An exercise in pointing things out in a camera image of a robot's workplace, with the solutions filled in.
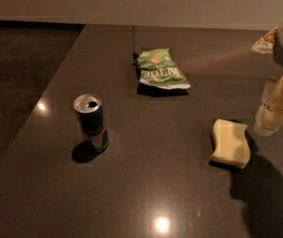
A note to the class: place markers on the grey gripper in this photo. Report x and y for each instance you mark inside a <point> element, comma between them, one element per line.
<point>270,114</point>

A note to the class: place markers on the yellow sponge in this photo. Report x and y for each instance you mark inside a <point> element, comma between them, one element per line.
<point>230,144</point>

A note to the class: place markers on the beige snack bag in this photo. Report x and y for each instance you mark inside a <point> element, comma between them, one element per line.
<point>265,44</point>

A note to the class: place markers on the green jalapeno chip bag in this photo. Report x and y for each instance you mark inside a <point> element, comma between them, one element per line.
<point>156,68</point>

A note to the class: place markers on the dark energy drink can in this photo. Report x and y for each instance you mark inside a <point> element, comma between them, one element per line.
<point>88,110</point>

